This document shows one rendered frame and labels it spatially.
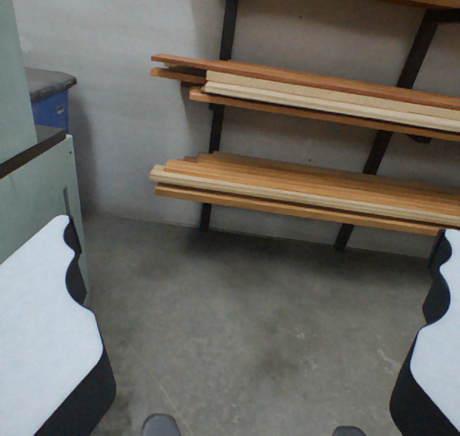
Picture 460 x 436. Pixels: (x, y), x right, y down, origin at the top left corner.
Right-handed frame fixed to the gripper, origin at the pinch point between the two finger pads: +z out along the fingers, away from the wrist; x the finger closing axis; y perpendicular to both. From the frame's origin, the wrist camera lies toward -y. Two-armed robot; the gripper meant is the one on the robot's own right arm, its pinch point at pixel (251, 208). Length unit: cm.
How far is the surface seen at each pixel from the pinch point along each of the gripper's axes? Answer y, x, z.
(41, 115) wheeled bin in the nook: 30, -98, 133
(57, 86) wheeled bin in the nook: 19, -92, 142
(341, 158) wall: 65, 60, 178
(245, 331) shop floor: 125, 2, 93
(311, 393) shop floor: 129, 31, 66
